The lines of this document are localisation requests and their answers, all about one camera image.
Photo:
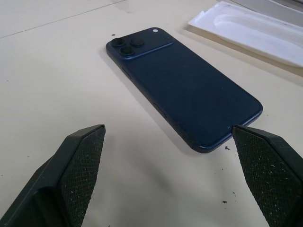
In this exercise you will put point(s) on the dark blue smartphone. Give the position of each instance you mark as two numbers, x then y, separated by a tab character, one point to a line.
184	89

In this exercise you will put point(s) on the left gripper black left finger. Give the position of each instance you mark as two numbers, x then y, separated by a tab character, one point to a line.
59	179

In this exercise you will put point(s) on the white moulded packaging tray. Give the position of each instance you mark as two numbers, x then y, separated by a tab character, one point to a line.
248	35

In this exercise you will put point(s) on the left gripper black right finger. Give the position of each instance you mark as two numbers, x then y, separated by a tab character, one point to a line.
272	179

